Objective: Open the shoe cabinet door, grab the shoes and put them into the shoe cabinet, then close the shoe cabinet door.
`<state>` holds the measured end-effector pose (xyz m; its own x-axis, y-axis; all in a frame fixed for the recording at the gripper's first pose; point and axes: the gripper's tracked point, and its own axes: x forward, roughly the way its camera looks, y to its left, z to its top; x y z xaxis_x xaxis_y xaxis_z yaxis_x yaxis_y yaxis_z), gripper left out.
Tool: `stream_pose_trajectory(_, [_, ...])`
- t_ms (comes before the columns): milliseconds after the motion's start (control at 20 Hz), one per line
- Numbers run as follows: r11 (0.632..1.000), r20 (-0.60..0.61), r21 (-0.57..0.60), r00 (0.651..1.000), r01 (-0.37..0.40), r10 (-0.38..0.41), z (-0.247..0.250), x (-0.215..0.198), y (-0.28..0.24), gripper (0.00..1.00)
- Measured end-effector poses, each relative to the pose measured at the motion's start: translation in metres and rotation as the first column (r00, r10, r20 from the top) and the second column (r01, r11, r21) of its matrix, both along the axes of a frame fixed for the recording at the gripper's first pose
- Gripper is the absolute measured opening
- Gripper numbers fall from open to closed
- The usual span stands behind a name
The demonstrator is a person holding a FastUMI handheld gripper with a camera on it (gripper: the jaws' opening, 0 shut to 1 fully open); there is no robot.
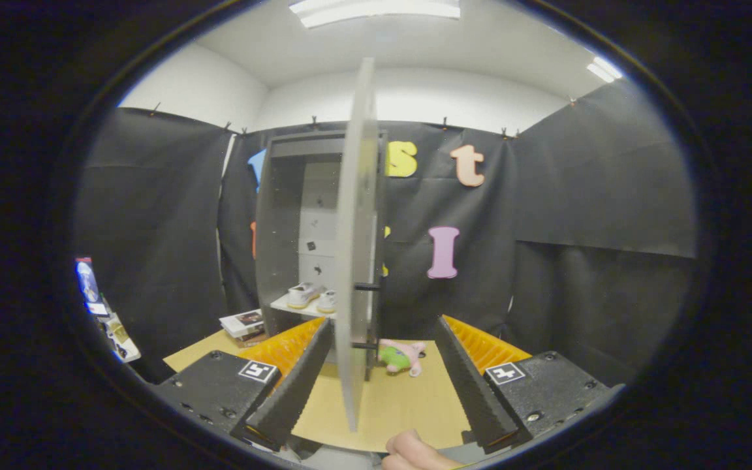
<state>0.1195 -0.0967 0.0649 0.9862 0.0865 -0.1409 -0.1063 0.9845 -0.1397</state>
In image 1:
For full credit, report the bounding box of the white cover book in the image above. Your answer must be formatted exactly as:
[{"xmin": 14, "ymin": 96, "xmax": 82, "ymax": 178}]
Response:
[{"xmin": 219, "ymin": 309, "xmax": 264, "ymax": 338}]

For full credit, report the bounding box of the grey shoe cabinet door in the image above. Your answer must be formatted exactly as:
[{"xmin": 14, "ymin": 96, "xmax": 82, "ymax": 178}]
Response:
[{"xmin": 336, "ymin": 57, "xmax": 383, "ymax": 433}]

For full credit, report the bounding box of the grey shoe cabinet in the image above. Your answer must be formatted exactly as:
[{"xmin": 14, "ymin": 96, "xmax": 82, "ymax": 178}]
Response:
[{"xmin": 255, "ymin": 131, "xmax": 390, "ymax": 383}]

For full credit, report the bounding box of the small ceiling light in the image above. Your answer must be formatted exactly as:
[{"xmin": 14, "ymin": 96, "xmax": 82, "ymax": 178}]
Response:
[{"xmin": 587, "ymin": 56, "xmax": 623, "ymax": 84}]

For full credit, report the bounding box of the white shoe with yellow sole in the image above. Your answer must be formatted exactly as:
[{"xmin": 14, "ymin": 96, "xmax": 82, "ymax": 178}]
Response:
[{"xmin": 287, "ymin": 282, "xmax": 322, "ymax": 309}]

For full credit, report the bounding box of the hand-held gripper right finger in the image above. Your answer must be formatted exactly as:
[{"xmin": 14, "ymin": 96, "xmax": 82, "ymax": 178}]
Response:
[{"xmin": 433, "ymin": 315, "xmax": 625, "ymax": 454}]

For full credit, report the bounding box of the pink and green plush toy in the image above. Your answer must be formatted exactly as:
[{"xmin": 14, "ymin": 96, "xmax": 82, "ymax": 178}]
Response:
[{"xmin": 378, "ymin": 338, "xmax": 427, "ymax": 378}]

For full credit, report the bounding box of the long ceiling light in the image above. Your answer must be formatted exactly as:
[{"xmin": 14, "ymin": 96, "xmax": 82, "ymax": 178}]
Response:
[{"xmin": 288, "ymin": 0, "xmax": 462, "ymax": 29}]

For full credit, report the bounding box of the black backdrop cloth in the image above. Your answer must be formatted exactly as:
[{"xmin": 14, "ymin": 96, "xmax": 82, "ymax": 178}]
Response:
[{"xmin": 76, "ymin": 78, "xmax": 700, "ymax": 386}]

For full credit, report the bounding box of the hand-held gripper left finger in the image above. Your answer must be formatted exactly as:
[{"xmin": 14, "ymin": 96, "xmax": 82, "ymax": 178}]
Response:
[{"xmin": 154, "ymin": 318, "xmax": 336, "ymax": 451}]

